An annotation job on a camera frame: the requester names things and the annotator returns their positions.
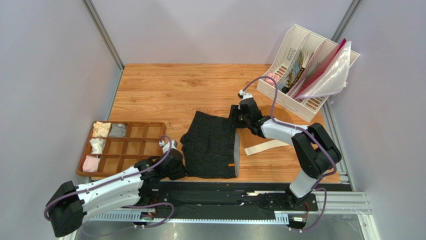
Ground black striped underwear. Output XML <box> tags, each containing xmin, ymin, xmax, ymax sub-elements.
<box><xmin>180</xmin><ymin>111</ymin><xmax>237</xmax><ymax>179</ymax></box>

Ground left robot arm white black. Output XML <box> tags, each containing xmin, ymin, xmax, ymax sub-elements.
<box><xmin>43</xmin><ymin>140</ymin><xmax>187</xmax><ymax>238</ymax></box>

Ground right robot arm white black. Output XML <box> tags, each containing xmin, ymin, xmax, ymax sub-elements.
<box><xmin>228</xmin><ymin>90</ymin><xmax>342</xmax><ymax>205</ymax></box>

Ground orange ribbed underwear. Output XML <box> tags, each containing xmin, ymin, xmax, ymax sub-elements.
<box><xmin>236</xmin><ymin>105</ymin><xmax>296</xmax><ymax>157</ymax></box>

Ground grey rolled underwear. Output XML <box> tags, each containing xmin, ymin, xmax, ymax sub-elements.
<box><xmin>108</xmin><ymin>123</ymin><xmax>128</xmax><ymax>138</ymax></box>

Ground white rolled underwear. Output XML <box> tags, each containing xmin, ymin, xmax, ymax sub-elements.
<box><xmin>89</xmin><ymin>138</ymin><xmax>106</xmax><ymax>155</ymax></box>

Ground cream rolled underwear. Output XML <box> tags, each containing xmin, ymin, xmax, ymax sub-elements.
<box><xmin>92</xmin><ymin>121</ymin><xmax>111</xmax><ymax>138</ymax></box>

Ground pink rolled underwear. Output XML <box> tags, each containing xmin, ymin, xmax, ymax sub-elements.
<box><xmin>82</xmin><ymin>155</ymin><xmax>101</xmax><ymax>173</ymax></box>

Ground wooden compartment tray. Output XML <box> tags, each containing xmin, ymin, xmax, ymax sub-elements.
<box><xmin>76</xmin><ymin>121</ymin><xmax>166</xmax><ymax>178</ymax></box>

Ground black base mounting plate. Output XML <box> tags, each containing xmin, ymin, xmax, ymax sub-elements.
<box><xmin>88</xmin><ymin>180</ymin><xmax>354</xmax><ymax>221</ymax></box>

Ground pink sticky note pad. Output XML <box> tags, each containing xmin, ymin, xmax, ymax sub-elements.
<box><xmin>265</xmin><ymin>72</ymin><xmax>281</xmax><ymax>85</ymax></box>

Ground illustrated booklet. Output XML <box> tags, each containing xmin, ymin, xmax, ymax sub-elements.
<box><xmin>278</xmin><ymin>49</ymin><xmax>314</xmax><ymax>94</ymax></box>

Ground red plastic folder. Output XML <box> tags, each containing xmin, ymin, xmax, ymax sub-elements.
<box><xmin>288</xmin><ymin>38</ymin><xmax>347</xmax><ymax>99</ymax></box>

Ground clear bubble plastic folder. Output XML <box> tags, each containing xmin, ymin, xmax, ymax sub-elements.
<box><xmin>296</xmin><ymin>41</ymin><xmax>352</xmax><ymax>99</ymax></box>

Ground right aluminium corner post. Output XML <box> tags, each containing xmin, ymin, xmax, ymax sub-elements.
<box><xmin>331</xmin><ymin>0</ymin><xmax>363</xmax><ymax>43</ymax></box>

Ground aluminium corner post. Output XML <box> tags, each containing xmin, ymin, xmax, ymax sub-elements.
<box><xmin>331</xmin><ymin>0</ymin><xmax>363</xmax><ymax>43</ymax></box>
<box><xmin>82</xmin><ymin>0</ymin><xmax>125</xmax><ymax>72</ymax></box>

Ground aluminium rail frame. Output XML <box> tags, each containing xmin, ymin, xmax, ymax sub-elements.
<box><xmin>59</xmin><ymin>99</ymin><xmax>382</xmax><ymax>240</ymax></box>

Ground left aluminium corner post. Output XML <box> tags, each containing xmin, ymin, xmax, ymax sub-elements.
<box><xmin>82</xmin><ymin>0</ymin><xmax>125</xmax><ymax>72</ymax></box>

